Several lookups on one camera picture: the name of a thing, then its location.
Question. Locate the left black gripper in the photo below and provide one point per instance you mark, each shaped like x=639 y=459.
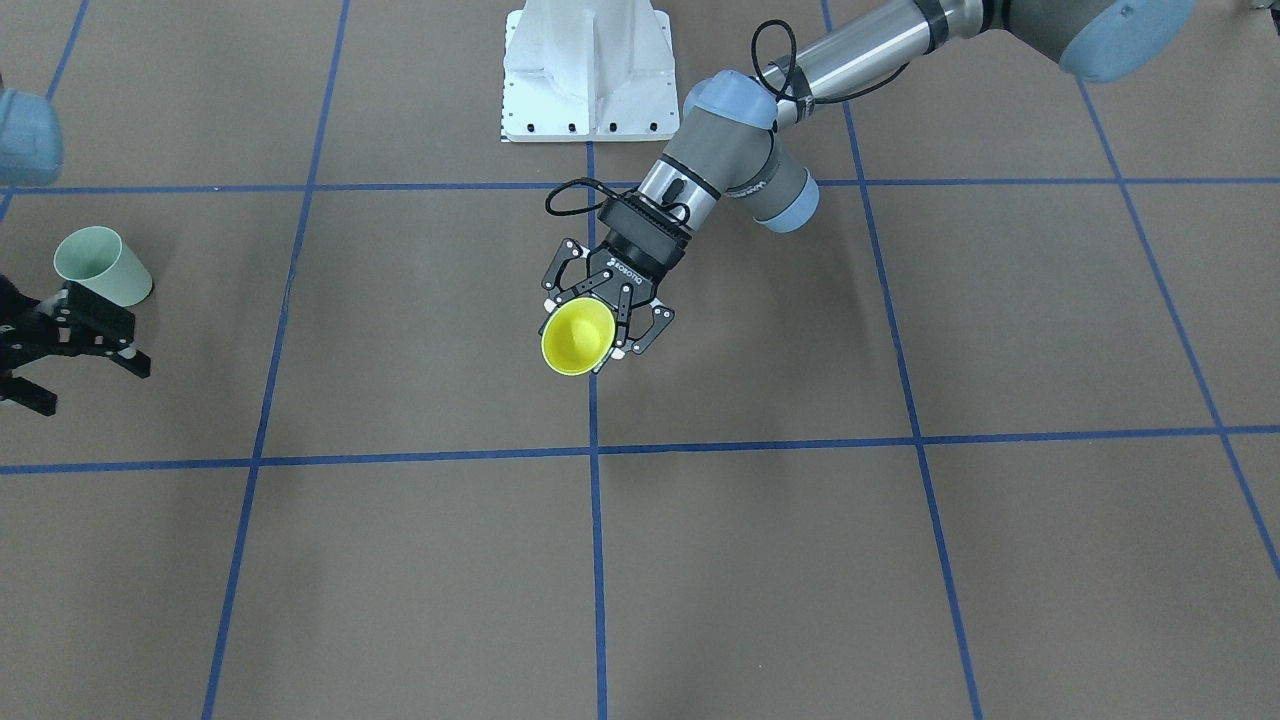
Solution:
x=640 y=259

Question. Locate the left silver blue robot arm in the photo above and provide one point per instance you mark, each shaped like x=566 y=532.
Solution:
x=729 y=145

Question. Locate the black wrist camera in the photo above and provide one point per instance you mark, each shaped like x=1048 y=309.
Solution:
x=640 y=237

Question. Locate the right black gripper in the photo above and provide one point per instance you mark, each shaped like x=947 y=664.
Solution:
x=62 y=330

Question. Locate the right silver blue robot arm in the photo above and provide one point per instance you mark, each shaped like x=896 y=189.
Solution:
x=32 y=151

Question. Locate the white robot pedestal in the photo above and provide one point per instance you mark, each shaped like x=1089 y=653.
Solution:
x=589 y=71

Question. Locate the green plastic cup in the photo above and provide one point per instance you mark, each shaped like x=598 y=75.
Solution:
x=98 y=258

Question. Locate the yellow plastic cup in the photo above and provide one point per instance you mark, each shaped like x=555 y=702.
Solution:
x=578 y=336

